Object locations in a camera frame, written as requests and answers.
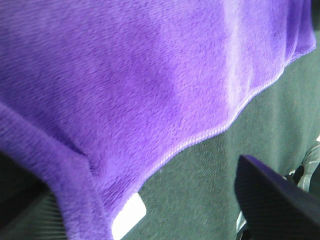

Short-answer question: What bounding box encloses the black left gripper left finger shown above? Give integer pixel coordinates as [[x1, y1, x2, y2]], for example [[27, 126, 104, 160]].
[[0, 154, 63, 240]]

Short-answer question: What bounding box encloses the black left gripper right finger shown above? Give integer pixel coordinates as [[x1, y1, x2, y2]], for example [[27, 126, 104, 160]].
[[234, 155, 320, 240]]

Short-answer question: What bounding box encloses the purple microfiber towel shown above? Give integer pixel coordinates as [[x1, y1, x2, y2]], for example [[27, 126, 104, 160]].
[[0, 0, 316, 240]]

